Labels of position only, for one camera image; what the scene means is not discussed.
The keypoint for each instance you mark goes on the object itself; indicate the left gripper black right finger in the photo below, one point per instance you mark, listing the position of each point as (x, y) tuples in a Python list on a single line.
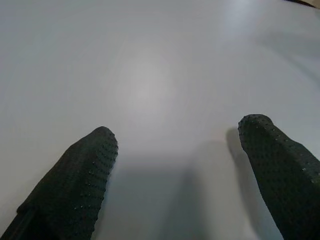
[(285, 180)]

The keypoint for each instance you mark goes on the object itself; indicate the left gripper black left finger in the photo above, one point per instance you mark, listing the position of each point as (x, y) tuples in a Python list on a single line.
[(70, 190)]

